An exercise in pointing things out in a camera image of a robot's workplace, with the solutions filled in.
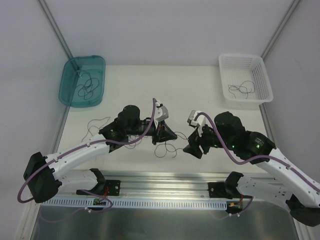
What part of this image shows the purple cable bundle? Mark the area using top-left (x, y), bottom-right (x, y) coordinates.
top-left (124, 131), bottom-right (190, 160)

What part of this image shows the long dark cable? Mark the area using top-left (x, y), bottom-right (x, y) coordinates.
top-left (83, 116), bottom-right (112, 142)

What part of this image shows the thin black cable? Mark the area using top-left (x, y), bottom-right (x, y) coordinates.
top-left (227, 80), bottom-right (256, 100)
top-left (76, 71), bottom-right (101, 101)

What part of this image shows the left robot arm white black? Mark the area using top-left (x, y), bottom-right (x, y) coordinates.
top-left (23, 104), bottom-right (178, 203)

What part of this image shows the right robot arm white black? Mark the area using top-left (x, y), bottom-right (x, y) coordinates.
top-left (183, 110), bottom-right (320, 227)

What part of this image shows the white perforated plastic basket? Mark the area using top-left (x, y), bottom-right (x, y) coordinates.
top-left (218, 53), bottom-right (274, 110)

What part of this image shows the teal plastic bin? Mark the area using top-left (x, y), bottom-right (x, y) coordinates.
top-left (58, 55), bottom-right (106, 108)

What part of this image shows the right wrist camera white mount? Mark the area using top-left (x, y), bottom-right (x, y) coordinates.
top-left (187, 110), bottom-right (206, 137)

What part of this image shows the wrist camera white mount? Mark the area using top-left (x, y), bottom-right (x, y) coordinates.
top-left (187, 110), bottom-right (206, 137)
top-left (151, 101), bottom-right (169, 128)

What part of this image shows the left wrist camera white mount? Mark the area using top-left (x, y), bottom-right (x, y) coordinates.
top-left (151, 101), bottom-right (169, 128)

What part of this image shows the aluminium mounting rail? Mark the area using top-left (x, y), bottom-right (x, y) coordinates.
top-left (102, 170), bottom-right (228, 200)

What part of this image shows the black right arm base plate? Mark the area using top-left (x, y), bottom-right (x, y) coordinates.
top-left (207, 182), bottom-right (227, 198)

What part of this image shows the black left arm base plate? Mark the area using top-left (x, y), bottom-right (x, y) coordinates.
top-left (102, 179), bottom-right (121, 197)

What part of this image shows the white slotted cable duct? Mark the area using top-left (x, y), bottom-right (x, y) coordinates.
top-left (42, 197), bottom-right (227, 211)

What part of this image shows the right aluminium frame post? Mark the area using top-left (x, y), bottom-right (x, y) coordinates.
top-left (260, 0), bottom-right (303, 61)

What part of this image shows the aluminium frame post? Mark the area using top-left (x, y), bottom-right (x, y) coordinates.
top-left (36, 0), bottom-right (74, 59)
top-left (260, 0), bottom-right (303, 61)

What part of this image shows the left aluminium frame post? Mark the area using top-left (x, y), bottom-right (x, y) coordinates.
top-left (36, 0), bottom-right (74, 59)

